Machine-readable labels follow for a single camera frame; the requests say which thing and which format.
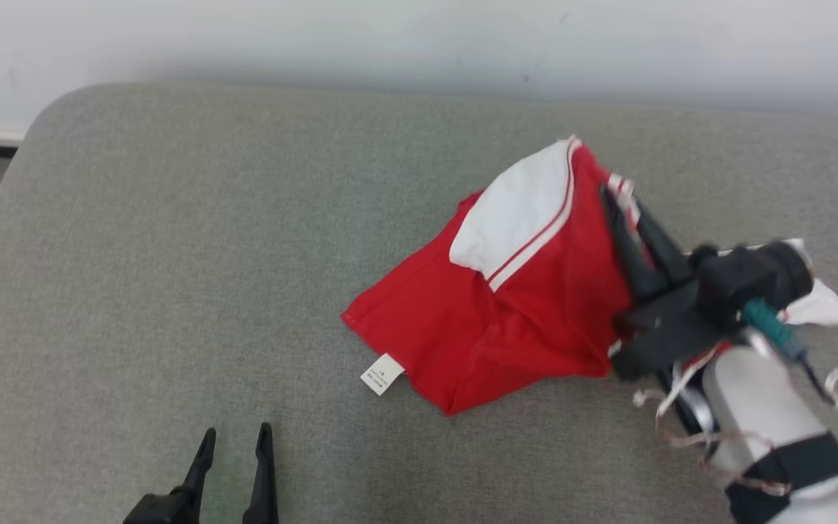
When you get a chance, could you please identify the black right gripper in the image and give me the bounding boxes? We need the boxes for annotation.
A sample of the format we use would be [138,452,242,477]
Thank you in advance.
[599,185,737,382]

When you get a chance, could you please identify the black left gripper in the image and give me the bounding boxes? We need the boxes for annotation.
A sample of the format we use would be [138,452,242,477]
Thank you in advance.
[122,421,280,524]

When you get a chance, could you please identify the red Bulls shirt white sleeves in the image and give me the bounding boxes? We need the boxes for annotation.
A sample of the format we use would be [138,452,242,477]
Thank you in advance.
[340,134,838,418]

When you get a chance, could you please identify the thin red white wire bundle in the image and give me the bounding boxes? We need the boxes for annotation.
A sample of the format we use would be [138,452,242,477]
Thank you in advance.
[632,341,838,497]

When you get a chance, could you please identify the black cable teal plug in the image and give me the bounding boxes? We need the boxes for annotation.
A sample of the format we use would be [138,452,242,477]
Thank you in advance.
[740,297,838,464]

